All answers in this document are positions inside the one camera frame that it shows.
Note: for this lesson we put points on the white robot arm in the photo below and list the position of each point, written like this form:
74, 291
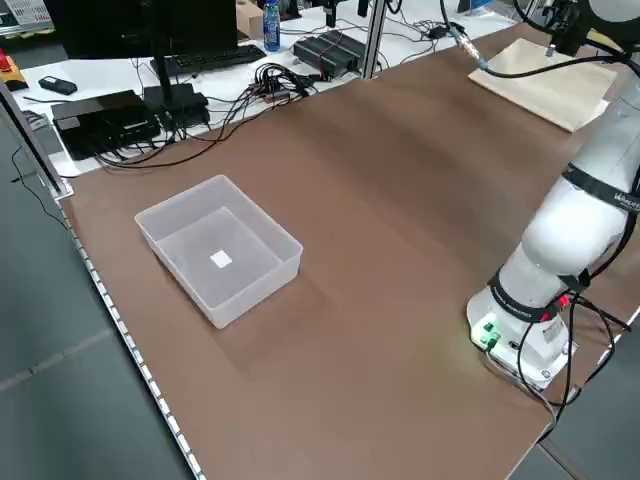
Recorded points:
565, 235

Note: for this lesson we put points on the small black handheld device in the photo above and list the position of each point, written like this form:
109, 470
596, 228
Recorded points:
57, 85

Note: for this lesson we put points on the red emergency stop button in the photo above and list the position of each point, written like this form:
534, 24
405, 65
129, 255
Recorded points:
7, 65

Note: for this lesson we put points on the slanted aluminium frame bar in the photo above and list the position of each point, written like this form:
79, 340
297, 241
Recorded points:
37, 150

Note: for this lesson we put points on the black finned power supply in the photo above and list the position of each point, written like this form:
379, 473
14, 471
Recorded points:
325, 52

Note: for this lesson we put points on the clear plastic box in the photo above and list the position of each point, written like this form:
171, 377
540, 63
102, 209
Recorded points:
220, 280

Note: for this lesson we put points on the black computer monitor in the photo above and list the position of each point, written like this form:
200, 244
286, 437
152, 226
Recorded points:
125, 25

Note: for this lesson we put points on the black keyboard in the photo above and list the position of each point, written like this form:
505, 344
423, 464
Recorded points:
215, 57

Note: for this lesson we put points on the brown cardboard box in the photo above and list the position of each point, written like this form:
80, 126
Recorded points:
249, 20

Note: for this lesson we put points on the black usb hub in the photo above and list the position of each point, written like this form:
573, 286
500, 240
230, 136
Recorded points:
280, 82

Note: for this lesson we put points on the black box device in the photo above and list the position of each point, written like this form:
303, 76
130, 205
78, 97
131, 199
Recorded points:
100, 120

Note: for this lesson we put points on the aluminium frame post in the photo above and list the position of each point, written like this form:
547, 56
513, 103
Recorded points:
372, 40

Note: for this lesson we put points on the blue drink bottle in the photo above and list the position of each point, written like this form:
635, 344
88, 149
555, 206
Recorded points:
271, 30

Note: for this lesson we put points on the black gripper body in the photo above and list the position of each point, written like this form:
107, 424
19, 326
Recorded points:
570, 9

